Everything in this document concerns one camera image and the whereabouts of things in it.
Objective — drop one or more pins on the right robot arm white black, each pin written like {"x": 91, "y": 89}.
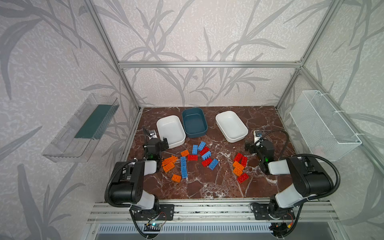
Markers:
{"x": 314, "y": 177}

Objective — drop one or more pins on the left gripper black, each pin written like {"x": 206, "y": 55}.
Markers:
{"x": 151, "y": 141}

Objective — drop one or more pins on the left controller board with wires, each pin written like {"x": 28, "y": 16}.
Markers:
{"x": 153, "y": 226}

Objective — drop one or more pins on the blue long brick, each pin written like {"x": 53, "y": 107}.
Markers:
{"x": 183, "y": 161}
{"x": 184, "y": 172}

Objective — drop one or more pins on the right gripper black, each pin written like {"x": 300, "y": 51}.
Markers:
{"x": 258, "y": 146}

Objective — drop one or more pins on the left white plastic bin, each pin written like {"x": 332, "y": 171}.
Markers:
{"x": 171, "y": 128}

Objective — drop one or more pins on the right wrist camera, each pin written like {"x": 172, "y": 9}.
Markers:
{"x": 258, "y": 137}

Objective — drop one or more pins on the white plastic bin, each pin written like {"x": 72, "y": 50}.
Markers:
{"x": 231, "y": 126}
{"x": 171, "y": 128}

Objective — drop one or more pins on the orange brick right lower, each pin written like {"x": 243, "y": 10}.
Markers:
{"x": 237, "y": 172}

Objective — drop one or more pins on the orange brick right upper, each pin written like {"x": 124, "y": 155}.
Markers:
{"x": 238, "y": 166}

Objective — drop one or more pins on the right controller board with wires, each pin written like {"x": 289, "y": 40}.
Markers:
{"x": 280, "y": 229}

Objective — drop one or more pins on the red brick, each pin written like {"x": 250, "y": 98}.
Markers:
{"x": 207, "y": 162}
{"x": 204, "y": 151}
{"x": 242, "y": 178}
{"x": 238, "y": 158}
{"x": 244, "y": 161}
{"x": 192, "y": 157}

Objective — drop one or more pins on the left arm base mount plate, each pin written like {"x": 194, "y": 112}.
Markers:
{"x": 163, "y": 212}

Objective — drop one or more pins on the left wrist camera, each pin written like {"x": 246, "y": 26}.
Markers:
{"x": 150, "y": 133}

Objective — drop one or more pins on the controller board with wires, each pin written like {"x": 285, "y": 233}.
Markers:
{"x": 153, "y": 226}
{"x": 280, "y": 229}

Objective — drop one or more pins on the teal plastic bin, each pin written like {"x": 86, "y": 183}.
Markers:
{"x": 194, "y": 122}

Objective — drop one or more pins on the right white plastic bin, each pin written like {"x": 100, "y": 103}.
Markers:
{"x": 231, "y": 126}

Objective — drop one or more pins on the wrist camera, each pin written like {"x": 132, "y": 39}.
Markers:
{"x": 258, "y": 137}
{"x": 150, "y": 133}

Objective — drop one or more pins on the orange brick front left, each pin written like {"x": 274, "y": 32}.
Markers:
{"x": 176, "y": 178}

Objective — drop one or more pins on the white wire mesh basket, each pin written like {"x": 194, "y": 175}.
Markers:
{"x": 325, "y": 131}

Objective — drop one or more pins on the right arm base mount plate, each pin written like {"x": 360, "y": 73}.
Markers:
{"x": 271, "y": 212}

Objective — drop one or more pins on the orange hinged plate bricks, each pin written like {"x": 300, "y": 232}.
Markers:
{"x": 169, "y": 163}

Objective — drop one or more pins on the orange brick small square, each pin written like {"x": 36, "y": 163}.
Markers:
{"x": 185, "y": 153}

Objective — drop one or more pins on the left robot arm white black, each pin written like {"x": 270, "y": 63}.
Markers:
{"x": 125, "y": 188}

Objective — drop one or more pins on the aluminium front rail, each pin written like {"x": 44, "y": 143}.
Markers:
{"x": 212, "y": 210}

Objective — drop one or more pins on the clear plastic wall tray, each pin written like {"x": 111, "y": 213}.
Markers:
{"x": 78, "y": 139}

